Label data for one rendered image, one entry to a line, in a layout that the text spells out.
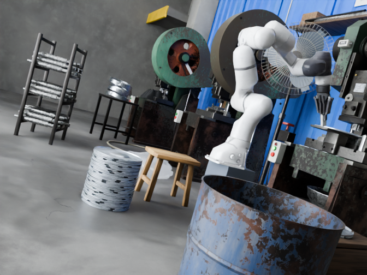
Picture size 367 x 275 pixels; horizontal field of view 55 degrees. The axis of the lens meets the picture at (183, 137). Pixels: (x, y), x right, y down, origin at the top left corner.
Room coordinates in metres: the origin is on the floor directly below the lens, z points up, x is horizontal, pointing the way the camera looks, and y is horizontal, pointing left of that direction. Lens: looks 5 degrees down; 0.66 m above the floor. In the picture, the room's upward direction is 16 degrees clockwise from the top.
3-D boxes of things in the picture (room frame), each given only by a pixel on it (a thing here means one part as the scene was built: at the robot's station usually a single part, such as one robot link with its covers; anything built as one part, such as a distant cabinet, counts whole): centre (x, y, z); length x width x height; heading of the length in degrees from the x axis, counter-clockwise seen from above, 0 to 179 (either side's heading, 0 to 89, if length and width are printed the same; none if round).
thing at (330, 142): (2.06, -0.83, 0.72); 0.25 x 0.14 x 0.14; 115
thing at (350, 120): (2.13, -1.00, 0.86); 0.20 x 0.16 x 0.05; 25
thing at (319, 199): (2.13, -0.99, 0.36); 0.34 x 0.34 x 0.10
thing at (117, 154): (2.03, 0.34, 0.30); 0.29 x 0.29 x 0.01
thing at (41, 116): (3.37, 1.35, 0.47); 0.46 x 0.43 x 0.95; 95
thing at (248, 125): (1.79, -0.31, 0.71); 0.18 x 0.11 x 0.25; 35
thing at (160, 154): (2.45, 0.04, 0.16); 0.34 x 0.24 x 0.34; 118
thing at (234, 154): (1.80, -0.25, 0.52); 0.22 x 0.19 x 0.14; 120
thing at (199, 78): (5.43, 0.20, 0.87); 1.53 x 0.99 x 1.74; 118
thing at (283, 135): (2.32, -0.65, 0.62); 0.10 x 0.06 x 0.20; 25
